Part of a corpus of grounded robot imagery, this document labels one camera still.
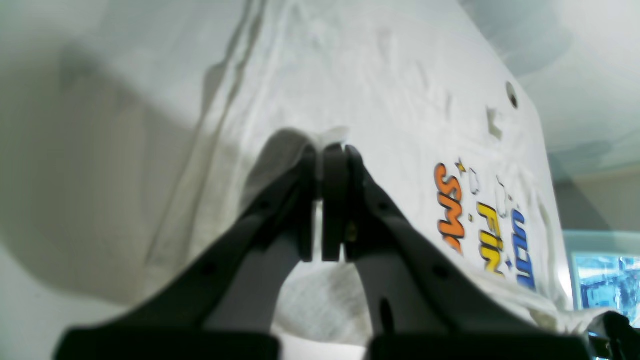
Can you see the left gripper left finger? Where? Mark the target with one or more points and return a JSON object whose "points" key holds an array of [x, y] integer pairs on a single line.
{"points": [[222, 306]]}

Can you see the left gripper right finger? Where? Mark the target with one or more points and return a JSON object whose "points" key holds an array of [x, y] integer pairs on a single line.
{"points": [[421, 306]]}

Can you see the left table cable grommet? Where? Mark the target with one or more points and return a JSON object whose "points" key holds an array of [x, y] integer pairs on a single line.
{"points": [[512, 95]]}

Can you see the blue lit monitor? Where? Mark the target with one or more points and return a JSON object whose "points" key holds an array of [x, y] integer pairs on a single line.
{"points": [[607, 280]]}

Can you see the white printed T-shirt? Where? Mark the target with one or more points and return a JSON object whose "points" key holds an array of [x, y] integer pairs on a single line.
{"points": [[416, 88]]}

